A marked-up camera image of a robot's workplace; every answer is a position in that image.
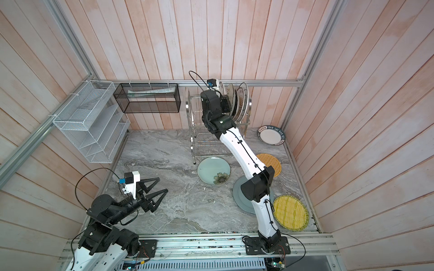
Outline grey green plain plate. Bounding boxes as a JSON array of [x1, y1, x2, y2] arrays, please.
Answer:
[[232, 176, 265, 215]]

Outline light green flower plate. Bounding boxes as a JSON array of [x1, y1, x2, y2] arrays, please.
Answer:
[[197, 157, 231, 185]]

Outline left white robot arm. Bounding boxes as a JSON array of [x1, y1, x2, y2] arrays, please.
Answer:
[[67, 177, 168, 271]]

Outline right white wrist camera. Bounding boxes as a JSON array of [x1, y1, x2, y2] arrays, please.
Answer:
[[206, 79, 219, 90]]

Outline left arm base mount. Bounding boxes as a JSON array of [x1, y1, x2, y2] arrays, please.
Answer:
[[115, 231, 158, 259]]

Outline dark blue oval plate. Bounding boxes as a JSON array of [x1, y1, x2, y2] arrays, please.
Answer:
[[231, 90, 238, 120]]

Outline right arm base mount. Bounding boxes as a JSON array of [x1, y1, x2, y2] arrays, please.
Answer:
[[241, 236, 291, 255]]

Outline white mesh wall shelf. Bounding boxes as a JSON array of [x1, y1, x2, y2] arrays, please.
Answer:
[[53, 80, 130, 164]]

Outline cream floral plate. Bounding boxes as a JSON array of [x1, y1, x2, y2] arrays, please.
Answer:
[[227, 84, 235, 115]]

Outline black mesh wall basket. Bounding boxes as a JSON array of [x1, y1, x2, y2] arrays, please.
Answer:
[[114, 82, 181, 114]]

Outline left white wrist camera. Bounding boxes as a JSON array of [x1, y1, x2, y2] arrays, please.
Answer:
[[119, 171, 140, 200]]

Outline yellow woven plate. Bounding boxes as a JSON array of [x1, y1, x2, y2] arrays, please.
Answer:
[[273, 195, 310, 231]]

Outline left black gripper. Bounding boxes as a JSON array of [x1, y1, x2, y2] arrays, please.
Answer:
[[108, 177, 168, 225]]

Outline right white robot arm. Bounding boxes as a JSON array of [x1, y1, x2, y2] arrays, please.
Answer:
[[201, 90, 281, 250]]

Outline white plate with lettered rim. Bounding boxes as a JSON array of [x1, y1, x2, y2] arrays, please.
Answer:
[[257, 125, 286, 146]]

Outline orange woven plate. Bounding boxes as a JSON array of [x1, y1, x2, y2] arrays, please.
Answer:
[[257, 154, 282, 177]]

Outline white plate with black emblem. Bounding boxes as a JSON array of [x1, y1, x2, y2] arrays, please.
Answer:
[[239, 82, 250, 121]]

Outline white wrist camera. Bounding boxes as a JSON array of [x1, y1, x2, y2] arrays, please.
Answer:
[[206, 79, 219, 90], [119, 171, 140, 200]]

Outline horizontal aluminium wall rail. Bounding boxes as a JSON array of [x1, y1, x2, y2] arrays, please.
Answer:
[[110, 79, 304, 87]]

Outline stainless steel dish rack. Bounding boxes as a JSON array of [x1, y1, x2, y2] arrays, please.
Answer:
[[186, 90, 252, 163]]

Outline aluminium front rail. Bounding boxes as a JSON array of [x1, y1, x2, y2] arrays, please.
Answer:
[[57, 233, 340, 263]]

